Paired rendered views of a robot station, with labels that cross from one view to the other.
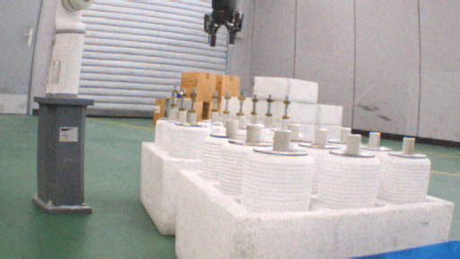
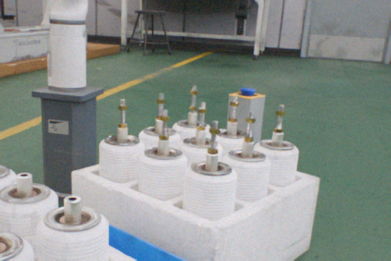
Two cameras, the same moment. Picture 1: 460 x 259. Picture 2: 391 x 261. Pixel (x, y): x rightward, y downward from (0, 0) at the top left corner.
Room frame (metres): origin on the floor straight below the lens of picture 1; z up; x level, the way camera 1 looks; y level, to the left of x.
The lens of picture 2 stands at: (0.77, -0.79, 0.53)
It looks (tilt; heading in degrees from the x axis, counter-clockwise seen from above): 18 degrees down; 58
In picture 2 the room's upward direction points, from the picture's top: 3 degrees clockwise
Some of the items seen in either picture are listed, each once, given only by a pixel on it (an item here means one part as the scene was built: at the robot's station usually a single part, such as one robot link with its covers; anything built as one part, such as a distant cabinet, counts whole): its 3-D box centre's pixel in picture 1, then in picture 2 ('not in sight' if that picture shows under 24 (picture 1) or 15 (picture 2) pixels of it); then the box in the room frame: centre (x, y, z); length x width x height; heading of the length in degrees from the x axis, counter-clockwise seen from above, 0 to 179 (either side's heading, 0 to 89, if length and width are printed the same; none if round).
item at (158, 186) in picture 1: (221, 186); (195, 211); (1.34, 0.01, 0.09); 0.39 x 0.39 x 0.18; 17
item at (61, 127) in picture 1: (59, 154); (70, 142); (1.21, 0.45, 0.15); 0.15 x 0.15 x 0.30; 43
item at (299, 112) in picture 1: (285, 111); not in sight; (4.29, -0.45, 0.27); 0.39 x 0.39 x 0.18; 44
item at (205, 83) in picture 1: (197, 86); not in sight; (5.40, 0.37, 0.45); 0.30 x 0.24 x 0.30; 44
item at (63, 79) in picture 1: (66, 66); (68, 56); (1.21, 0.45, 0.39); 0.09 x 0.09 x 0.17; 43
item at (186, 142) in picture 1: (189, 164); (121, 181); (1.20, 0.09, 0.16); 0.10 x 0.10 x 0.18
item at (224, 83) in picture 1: (221, 89); not in sight; (5.66, 0.12, 0.45); 0.30 x 0.24 x 0.30; 40
